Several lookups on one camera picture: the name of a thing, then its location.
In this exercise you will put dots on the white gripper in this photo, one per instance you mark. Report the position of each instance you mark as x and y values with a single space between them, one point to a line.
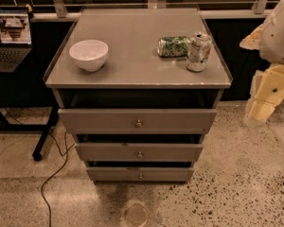
278 37

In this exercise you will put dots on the grey bottom drawer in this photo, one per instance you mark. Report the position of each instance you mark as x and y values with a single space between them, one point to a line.
140 174

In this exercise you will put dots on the grey drawer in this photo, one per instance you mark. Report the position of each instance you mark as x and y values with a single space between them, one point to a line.
140 174
137 121
138 152

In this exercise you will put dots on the grey drawer cabinet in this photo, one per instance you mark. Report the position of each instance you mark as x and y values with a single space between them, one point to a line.
134 76

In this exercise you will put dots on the grey middle drawer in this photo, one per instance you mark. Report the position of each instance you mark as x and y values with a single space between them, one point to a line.
138 152

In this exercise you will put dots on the grey top drawer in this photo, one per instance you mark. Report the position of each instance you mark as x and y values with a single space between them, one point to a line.
137 121

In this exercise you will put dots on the open black laptop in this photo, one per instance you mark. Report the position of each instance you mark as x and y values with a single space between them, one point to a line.
15 37

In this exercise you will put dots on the white upright soda can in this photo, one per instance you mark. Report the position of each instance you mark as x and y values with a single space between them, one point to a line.
198 51

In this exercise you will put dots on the white ceramic bowl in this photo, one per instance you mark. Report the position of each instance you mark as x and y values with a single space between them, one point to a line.
89 55

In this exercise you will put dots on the metal window railing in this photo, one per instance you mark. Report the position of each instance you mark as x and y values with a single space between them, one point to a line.
148 0

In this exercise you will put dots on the black side table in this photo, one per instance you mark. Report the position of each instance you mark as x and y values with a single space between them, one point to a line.
25 88

